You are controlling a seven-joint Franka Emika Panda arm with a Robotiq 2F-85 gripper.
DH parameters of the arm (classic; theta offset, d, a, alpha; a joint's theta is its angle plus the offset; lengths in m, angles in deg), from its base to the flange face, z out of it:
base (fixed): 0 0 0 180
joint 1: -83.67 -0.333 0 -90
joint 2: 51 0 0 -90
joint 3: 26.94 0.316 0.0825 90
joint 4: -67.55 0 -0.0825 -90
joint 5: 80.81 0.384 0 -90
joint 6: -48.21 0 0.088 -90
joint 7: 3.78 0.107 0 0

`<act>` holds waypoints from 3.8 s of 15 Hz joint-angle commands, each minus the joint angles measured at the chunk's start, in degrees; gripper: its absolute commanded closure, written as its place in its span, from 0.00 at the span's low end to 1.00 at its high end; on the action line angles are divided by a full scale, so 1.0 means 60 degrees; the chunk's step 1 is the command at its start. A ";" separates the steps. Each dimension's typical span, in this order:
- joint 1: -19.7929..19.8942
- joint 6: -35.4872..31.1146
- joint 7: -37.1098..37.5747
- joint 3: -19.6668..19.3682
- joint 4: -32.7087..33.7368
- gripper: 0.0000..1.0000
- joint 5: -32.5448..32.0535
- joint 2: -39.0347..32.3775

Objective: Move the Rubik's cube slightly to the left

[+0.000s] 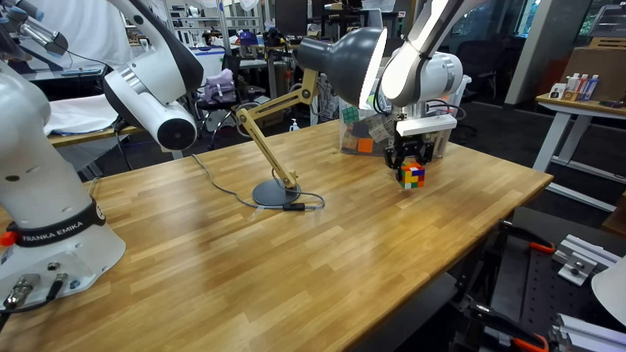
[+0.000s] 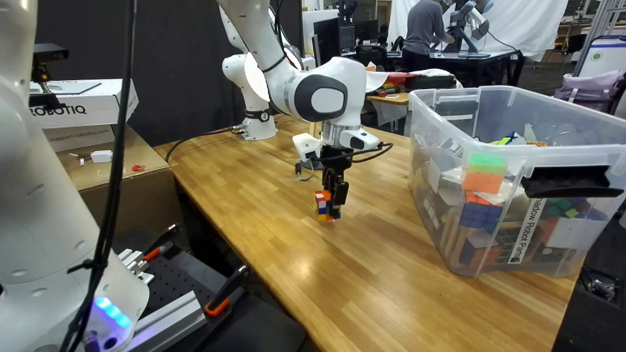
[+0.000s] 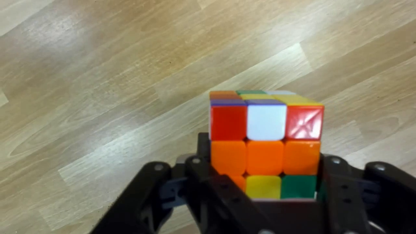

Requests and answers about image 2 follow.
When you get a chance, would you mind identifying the white printed cardboard box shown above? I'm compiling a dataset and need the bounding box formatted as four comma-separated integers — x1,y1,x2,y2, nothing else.
28,77,141,132

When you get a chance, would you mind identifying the wooden background desk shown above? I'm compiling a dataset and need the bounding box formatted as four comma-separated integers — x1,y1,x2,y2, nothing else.
362,89,415,130

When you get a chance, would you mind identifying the large brown cardboard box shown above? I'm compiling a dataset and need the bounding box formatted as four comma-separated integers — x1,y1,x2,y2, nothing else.
44,124,186,251

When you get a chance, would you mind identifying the orange-handled bar clamp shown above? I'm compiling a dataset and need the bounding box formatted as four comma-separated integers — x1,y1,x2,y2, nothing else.
202,265,251,322

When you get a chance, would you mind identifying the blue puzzle cube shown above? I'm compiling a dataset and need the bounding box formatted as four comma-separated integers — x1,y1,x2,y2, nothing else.
458,200,505,238

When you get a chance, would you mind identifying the person in grey shirt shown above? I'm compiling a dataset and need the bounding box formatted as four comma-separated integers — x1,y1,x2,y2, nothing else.
402,0,454,73

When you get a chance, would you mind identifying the black backdrop curtain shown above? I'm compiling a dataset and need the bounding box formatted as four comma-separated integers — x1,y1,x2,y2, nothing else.
36,0,306,148

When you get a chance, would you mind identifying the black draped table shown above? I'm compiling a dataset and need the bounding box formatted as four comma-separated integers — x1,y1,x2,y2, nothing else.
390,50,529,89

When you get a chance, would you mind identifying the black hanging cable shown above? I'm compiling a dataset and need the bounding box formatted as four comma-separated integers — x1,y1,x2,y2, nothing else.
59,0,141,352

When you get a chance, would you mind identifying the small white device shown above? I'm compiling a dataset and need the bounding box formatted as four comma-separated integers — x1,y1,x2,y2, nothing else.
91,150,118,167

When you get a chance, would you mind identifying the white and blue crate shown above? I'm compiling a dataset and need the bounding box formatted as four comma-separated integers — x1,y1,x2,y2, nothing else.
578,34,626,79

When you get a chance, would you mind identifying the black breadboard platform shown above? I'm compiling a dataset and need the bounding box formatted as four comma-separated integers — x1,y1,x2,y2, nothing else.
145,249,310,352

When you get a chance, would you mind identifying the white sheet on desk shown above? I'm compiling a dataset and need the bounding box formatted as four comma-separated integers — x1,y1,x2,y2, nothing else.
362,69,396,95

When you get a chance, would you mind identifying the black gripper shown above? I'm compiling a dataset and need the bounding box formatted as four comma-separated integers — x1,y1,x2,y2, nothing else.
317,146,357,222

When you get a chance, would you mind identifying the white hanging curtain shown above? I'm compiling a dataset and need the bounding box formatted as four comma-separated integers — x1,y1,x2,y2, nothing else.
388,0,572,64

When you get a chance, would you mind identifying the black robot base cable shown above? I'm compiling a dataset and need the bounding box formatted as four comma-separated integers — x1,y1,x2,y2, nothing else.
163,126,239,165

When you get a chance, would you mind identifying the clear plastic storage bin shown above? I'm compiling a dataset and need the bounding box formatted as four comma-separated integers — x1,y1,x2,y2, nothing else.
407,85,626,281

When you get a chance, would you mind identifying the green and orange cube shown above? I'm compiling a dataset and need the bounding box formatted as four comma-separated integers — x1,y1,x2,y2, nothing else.
462,152,511,196

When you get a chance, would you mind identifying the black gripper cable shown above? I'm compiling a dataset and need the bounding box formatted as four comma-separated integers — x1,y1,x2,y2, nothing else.
349,142,396,167

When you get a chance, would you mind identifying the lavender bag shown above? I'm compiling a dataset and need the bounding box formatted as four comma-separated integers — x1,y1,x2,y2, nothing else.
554,69,626,114

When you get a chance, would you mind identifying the red-handled bar clamp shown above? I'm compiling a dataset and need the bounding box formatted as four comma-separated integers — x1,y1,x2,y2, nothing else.
137,222,182,265

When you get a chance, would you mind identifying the black camera on stand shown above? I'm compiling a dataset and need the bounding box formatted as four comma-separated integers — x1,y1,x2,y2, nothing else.
30,42,71,112

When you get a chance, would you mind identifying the multicolour Rubik's cube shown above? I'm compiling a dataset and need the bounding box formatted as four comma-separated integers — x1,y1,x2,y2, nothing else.
314,189,343,228

